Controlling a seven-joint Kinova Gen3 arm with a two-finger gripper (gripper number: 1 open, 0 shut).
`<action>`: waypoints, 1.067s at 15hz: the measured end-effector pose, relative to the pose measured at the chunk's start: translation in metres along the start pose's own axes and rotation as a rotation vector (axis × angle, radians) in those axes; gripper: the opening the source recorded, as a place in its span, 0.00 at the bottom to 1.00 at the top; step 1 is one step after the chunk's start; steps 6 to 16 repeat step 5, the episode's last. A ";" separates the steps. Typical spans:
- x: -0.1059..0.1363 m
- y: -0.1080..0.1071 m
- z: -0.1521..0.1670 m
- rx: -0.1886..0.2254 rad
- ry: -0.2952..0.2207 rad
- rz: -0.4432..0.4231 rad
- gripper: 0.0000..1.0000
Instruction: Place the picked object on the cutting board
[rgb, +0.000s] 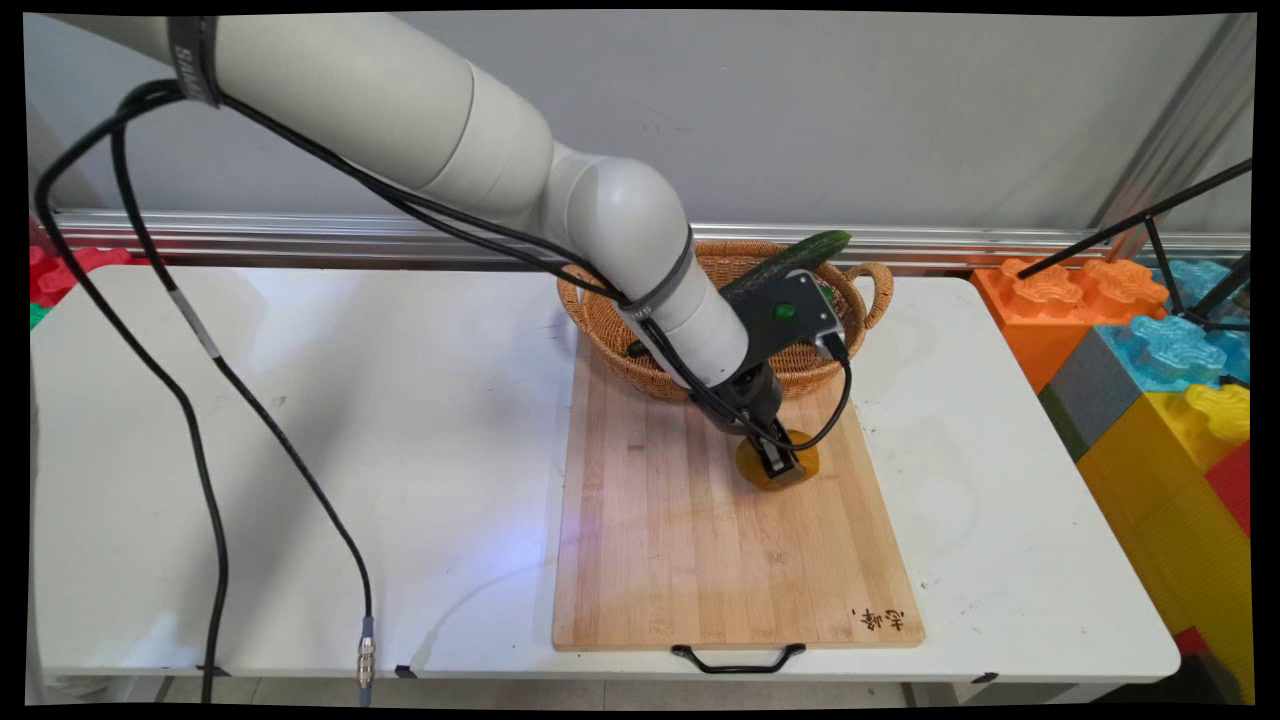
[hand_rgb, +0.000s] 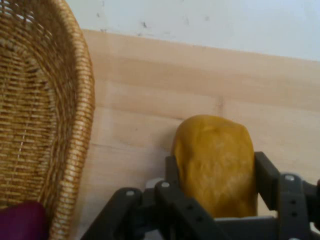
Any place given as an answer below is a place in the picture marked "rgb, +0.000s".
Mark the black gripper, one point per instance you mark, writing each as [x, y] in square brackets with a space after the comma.
[750, 395]

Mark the grey foam block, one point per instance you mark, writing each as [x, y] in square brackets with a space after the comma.
[1090, 390]

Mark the dark green cucumber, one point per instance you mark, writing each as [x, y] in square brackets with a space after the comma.
[800, 255]

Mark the red foam block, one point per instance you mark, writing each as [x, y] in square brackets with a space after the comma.
[1232, 485]
[70, 275]

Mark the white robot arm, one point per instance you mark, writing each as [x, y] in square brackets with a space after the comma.
[350, 90]

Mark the orange foam block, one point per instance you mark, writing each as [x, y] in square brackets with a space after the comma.
[1030, 320]

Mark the yellow bell pepper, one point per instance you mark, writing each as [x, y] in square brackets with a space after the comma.
[805, 462]

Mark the bamboo cutting board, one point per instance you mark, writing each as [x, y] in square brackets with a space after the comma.
[680, 560]

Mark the blue foam block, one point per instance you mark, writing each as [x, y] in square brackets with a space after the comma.
[1170, 350]

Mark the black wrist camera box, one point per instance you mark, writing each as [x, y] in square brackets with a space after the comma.
[800, 330]

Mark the woven wicker basket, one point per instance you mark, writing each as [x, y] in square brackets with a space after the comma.
[610, 330]

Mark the black tripod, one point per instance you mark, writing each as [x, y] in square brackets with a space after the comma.
[1130, 220]

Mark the aluminium rail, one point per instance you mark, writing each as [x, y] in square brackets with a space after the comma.
[300, 235]

